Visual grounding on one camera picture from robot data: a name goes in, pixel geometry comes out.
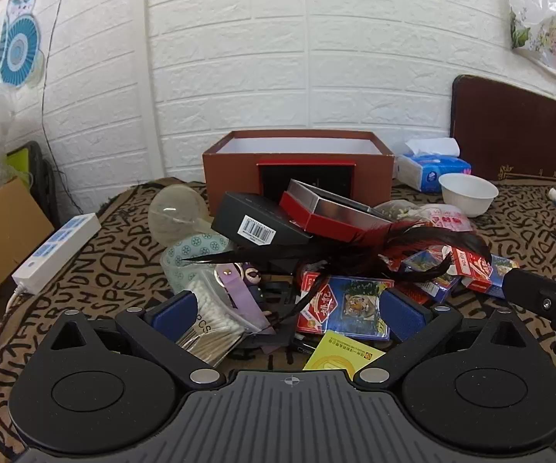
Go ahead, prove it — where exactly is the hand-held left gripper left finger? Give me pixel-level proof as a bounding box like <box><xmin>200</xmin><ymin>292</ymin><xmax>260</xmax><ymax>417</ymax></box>
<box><xmin>41</xmin><ymin>291</ymin><xmax>225</xmax><ymax>389</ymax></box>

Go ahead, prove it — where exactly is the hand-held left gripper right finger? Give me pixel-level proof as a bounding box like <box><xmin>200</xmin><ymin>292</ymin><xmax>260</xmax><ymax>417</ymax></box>
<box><xmin>353</xmin><ymin>288</ymin><xmax>532</xmax><ymax>390</ymax></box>

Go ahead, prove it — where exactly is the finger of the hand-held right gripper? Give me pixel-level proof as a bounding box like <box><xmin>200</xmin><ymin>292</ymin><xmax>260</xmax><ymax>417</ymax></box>
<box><xmin>504</xmin><ymin>267</ymin><xmax>556</xmax><ymax>360</ymax></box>

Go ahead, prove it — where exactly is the blue red tiger card pack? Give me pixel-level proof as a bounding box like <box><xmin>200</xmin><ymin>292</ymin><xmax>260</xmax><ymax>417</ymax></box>
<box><xmin>296</xmin><ymin>274</ymin><xmax>391</xmax><ymax>344</ymax></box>
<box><xmin>452</xmin><ymin>246</ymin><xmax>521</xmax><ymax>300</ymax></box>
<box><xmin>398</xmin><ymin>248</ymin><xmax>462</xmax><ymax>301</ymax></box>

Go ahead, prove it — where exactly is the brown cardboard box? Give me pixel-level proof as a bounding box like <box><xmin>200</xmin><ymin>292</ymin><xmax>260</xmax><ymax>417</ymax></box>
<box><xmin>202</xmin><ymin>130</ymin><xmax>395</xmax><ymax>218</ymax></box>

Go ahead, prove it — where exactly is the cotton swab pack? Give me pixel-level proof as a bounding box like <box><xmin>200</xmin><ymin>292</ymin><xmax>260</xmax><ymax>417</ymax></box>
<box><xmin>176</xmin><ymin>269</ymin><xmax>262</xmax><ymax>368</ymax></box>

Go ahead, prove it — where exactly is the green patterned tape roll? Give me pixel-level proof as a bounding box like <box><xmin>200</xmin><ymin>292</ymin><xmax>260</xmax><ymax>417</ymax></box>
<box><xmin>159</xmin><ymin>230</ymin><xmax>236</xmax><ymax>295</ymax></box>

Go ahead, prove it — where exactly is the black red feather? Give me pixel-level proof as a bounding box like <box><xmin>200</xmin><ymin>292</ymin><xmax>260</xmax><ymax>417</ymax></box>
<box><xmin>181</xmin><ymin>219</ymin><xmax>492</xmax><ymax>300</ymax></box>

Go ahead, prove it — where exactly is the yellow card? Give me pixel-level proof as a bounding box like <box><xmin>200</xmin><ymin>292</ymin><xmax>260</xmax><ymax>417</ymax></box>
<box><xmin>302</xmin><ymin>330</ymin><xmax>387</xmax><ymax>382</ymax></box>

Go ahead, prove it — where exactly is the clear light bulb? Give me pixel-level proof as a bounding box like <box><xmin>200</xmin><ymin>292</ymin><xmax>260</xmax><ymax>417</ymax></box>
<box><xmin>149</xmin><ymin>186</ymin><xmax>214</xmax><ymax>247</ymax></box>

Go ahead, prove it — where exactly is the small clear trinket bag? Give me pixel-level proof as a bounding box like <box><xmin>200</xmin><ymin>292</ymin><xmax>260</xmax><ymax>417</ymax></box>
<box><xmin>373</xmin><ymin>199</ymin><xmax>426</xmax><ymax>223</ymax></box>

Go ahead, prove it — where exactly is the pink printed plastic packet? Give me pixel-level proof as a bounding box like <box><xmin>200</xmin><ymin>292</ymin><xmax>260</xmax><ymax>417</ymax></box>
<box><xmin>415</xmin><ymin>203</ymin><xmax>476</xmax><ymax>232</ymax></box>

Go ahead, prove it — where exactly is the white bowl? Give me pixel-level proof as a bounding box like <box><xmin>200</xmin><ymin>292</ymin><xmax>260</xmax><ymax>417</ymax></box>
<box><xmin>439</xmin><ymin>174</ymin><xmax>500</xmax><ymax>218</ymax></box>

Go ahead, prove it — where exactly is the black box with barcode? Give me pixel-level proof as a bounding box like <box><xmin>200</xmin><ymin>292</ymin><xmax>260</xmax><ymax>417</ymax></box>
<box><xmin>210</xmin><ymin>191</ymin><xmax>314</xmax><ymax>247</ymax></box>

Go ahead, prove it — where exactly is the red box silver inside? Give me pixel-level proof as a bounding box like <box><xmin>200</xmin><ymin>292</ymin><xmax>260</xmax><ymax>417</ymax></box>
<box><xmin>278</xmin><ymin>178</ymin><xmax>395</xmax><ymax>247</ymax></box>

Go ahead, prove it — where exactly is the white power strip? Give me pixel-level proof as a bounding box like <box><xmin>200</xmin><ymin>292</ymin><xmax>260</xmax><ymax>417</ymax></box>
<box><xmin>12</xmin><ymin>212</ymin><xmax>102</xmax><ymax>296</ymax></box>

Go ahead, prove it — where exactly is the blue tissue pack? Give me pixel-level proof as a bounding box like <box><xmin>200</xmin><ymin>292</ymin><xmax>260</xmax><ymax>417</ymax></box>
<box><xmin>396</xmin><ymin>137</ymin><xmax>473</xmax><ymax>194</ymax></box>

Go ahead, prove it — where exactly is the dark brown board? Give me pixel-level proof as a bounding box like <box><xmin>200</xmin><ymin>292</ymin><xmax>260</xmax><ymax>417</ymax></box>
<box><xmin>451</xmin><ymin>74</ymin><xmax>556</xmax><ymax>184</ymax></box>

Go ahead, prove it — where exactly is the purple strap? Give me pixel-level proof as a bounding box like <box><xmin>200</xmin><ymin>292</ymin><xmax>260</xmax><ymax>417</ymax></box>
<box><xmin>214</xmin><ymin>261</ymin><xmax>274</xmax><ymax>333</ymax></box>

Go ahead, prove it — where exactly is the green panel black frame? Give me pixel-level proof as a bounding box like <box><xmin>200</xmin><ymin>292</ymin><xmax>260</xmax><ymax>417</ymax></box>
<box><xmin>7</xmin><ymin>141</ymin><xmax>59</xmax><ymax>230</ymax></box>

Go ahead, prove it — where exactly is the thin black wall cable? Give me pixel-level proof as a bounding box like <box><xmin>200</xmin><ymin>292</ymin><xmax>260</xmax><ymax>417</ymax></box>
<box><xmin>41</xmin><ymin>0</ymin><xmax>72</xmax><ymax>203</ymax></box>

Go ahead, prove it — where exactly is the blue folding fan wall sticker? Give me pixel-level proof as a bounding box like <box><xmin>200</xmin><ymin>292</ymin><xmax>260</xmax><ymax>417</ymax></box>
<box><xmin>0</xmin><ymin>18</ymin><xmax>43</xmax><ymax>88</ymax></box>

